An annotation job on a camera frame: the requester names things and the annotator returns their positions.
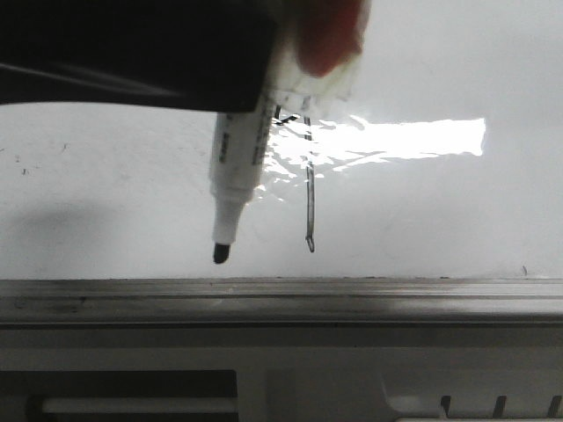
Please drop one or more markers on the white whiteboard surface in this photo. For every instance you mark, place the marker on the white whiteboard surface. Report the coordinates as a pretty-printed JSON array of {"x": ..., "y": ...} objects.
[{"x": 446, "y": 160}]

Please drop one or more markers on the grey aluminium whiteboard frame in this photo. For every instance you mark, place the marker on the grey aluminium whiteboard frame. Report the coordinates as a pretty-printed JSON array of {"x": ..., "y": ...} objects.
[{"x": 369, "y": 300}]

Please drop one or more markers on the red round magnet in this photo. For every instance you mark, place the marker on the red round magnet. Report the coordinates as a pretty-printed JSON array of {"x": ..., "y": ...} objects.
[{"x": 317, "y": 51}]

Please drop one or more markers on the white whiteboard marker pen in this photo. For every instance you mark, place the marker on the white whiteboard marker pen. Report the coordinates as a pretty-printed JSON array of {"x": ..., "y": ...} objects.
[{"x": 240, "y": 142}]

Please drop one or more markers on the grey plastic equipment housing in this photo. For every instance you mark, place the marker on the grey plastic equipment housing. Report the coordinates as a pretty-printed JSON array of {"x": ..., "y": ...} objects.
[{"x": 253, "y": 372}]

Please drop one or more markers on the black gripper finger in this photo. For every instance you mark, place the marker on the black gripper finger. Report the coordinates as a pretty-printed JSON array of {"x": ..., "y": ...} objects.
[{"x": 192, "y": 55}]

